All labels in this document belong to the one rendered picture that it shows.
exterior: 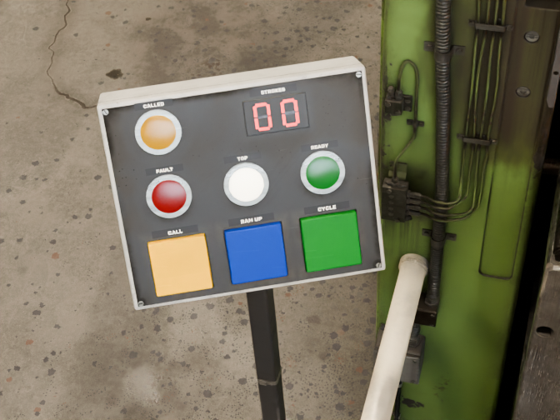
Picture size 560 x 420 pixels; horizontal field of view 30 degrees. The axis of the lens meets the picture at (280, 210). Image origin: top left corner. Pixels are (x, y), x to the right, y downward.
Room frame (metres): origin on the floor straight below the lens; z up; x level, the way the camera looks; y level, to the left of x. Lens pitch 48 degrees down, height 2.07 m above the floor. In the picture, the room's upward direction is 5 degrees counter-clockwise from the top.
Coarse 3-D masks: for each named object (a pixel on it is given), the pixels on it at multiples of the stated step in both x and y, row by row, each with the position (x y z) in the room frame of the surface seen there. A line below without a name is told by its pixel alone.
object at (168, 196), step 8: (160, 184) 0.92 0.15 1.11; (168, 184) 0.92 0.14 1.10; (176, 184) 0.92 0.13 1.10; (152, 192) 0.91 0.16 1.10; (160, 192) 0.91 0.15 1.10; (168, 192) 0.91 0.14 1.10; (176, 192) 0.91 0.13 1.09; (184, 192) 0.91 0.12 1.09; (152, 200) 0.91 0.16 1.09; (160, 200) 0.91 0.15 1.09; (168, 200) 0.91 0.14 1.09; (176, 200) 0.91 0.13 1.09; (184, 200) 0.91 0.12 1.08; (160, 208) 0.90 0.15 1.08; (168, 208) 0.90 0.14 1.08; (176, 208) 0.90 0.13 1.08
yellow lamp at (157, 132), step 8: (152, 120) 0.96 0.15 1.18; (160, 120) 0.96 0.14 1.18; (168, 120) 0.96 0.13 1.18; (144, 128) 0.96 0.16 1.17; (152, 128) 0.96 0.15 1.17; (160, 128) 0.96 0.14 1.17; (168, 128) 0.96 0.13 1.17; (144, 136) 0.95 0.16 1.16; (152, 136) 0.95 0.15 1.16; (160, 136) 0.95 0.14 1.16; (168, 136) 0.95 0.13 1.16; (152, 144) 0.95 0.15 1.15; (160, 144) 0.95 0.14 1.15; (168, 144) 0.95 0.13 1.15
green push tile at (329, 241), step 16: (304, 224) 0.89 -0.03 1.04; (320, 224) 0.89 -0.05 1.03; (336, 224) 0.89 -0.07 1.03; (352, 224) 0.89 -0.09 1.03; (304, 240) 0.88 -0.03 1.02; (320, 240) 0.88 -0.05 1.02; (336, 240) 0.88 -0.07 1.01; (352, 240) 0.88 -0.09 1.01; (304, 256) 0.87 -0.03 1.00; (320, 256) 0.87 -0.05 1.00; (336, 256) 0.87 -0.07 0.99; (352, 256) 0.87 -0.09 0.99
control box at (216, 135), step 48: (144, 96) 0.99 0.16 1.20; (192, 96) 0.98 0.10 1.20; (240, 96) 0.98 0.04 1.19; (288, 96) 0.98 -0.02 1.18; (336, 96) 0.98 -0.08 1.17; (144, 144) 0.95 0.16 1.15; (192, 144) 0.95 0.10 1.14; (240, 144) 0.95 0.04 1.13; (288, 144) 0.95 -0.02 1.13; (336, 144) 0.95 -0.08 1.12; (144, 192) 0.92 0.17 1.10; (192, 192) 0.92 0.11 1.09; (288, 192) 0.92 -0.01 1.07; (336, 192) 0.92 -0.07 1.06; (144, 240) 0.88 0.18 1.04; (288, 240) 0.89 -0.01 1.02; (144, 288) 0.85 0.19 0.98; (240, 288) 0.85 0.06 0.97
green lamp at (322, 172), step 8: (312, 160) 0.94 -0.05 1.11; (320, 160) 0.94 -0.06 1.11; (328, 160) 0.94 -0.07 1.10; (312, 168) 0.93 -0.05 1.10; (320, 168) 0.93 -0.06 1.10; (328, 168) 0.93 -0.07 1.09; (336, 168) 0.93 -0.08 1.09; (312, 176) 0.93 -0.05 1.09; (320, 176) 0.93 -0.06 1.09; (328, 176) 0.93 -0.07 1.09; (336, 176) 0.93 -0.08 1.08; (312, 184) 0.92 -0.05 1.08; (320, 184) 0.92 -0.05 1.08; (328, 184) 0.92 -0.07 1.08
